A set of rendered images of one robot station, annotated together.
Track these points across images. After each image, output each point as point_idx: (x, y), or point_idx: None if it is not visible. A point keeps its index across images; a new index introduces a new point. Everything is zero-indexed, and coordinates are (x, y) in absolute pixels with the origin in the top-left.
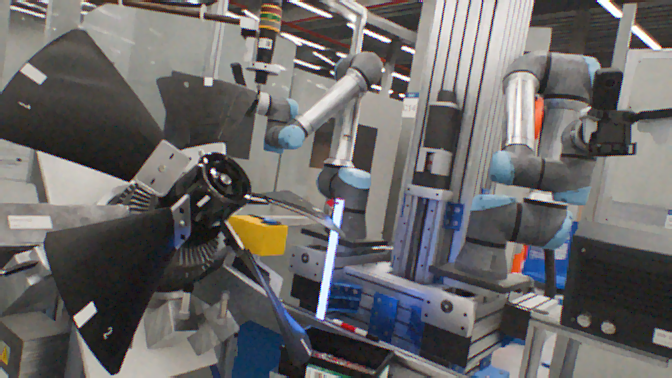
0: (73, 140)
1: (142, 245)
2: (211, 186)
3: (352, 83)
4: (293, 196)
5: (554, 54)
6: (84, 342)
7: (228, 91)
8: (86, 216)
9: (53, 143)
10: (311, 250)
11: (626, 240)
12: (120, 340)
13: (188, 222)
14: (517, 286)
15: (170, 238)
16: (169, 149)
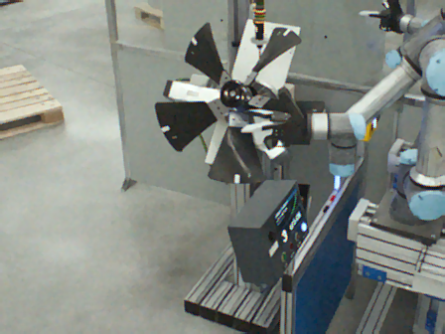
0: (203, 66)
1: (189, 112)
2: (222, 95)
3: (436, 20)
4: (315, 106)
5: (429, 44)
6: (212, 141)
7: (286, 40)
8: (211, 94)
9: (199, 67)
10: (392, 147)
11: (261, 193)
12: (181, 141)
13: (224, 107)
14: (401, 233)
15: (209, 112)
16: (225, 75)
